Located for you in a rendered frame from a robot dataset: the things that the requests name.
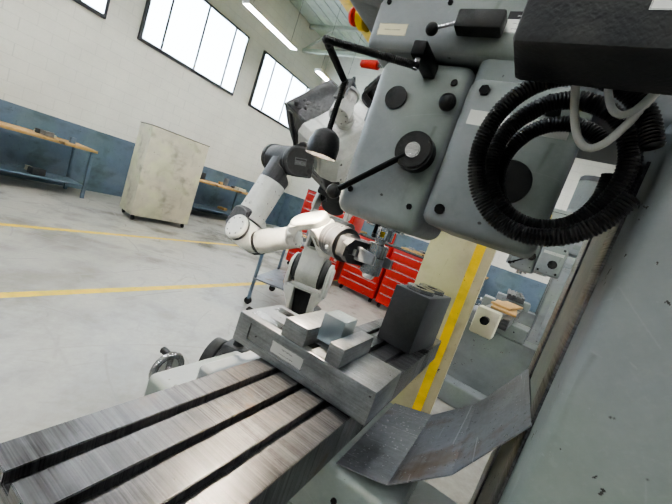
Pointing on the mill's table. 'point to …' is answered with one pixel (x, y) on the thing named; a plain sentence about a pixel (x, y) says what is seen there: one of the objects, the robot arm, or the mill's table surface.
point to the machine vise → (322, 363)
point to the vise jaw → (303, 327)
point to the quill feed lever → (421, 152)
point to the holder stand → (414, 316)
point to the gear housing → (415, 26)
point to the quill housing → (418, 190)
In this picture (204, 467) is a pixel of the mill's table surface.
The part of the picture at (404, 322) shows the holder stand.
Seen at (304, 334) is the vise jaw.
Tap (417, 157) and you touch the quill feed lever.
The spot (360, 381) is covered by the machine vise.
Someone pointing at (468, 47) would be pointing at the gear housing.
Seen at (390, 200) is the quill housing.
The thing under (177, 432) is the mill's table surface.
